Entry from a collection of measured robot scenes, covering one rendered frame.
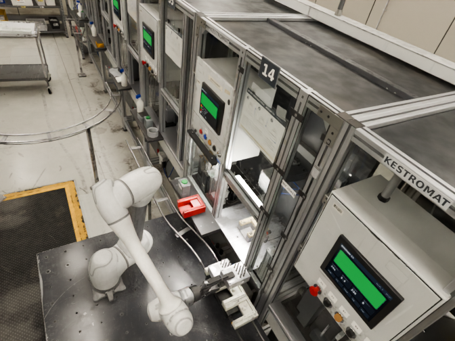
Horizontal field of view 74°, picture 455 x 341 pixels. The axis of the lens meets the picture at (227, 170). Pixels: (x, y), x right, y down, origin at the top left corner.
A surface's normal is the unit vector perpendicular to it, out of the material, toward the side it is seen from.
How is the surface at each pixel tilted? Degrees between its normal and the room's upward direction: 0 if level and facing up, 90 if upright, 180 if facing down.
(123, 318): 0
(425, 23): 90
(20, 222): 0
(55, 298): 0
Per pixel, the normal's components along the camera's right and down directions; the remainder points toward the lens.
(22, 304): 0.14, -0.76
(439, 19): -0.87, 0.22
